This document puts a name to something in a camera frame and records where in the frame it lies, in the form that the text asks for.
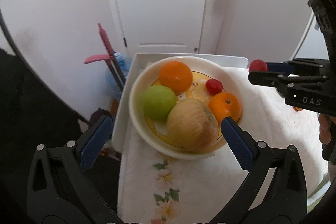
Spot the cream plate with duck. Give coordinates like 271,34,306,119
129,56,246,160

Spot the black clothing pile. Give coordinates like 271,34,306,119
1,50,81,217

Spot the green apple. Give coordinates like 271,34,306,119
141,85,177,121

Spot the red cherry tomato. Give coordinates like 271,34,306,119
206,79,223,96
249,59,269,73

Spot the floral white tablecloth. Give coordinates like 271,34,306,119
117,68,330,223

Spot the person hand on right gripper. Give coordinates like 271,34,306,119
318,114,333,145

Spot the large orange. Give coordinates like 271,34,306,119
159,61,193,94
208,92,242,124

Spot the small tangerine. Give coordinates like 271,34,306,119
293,106,303,112

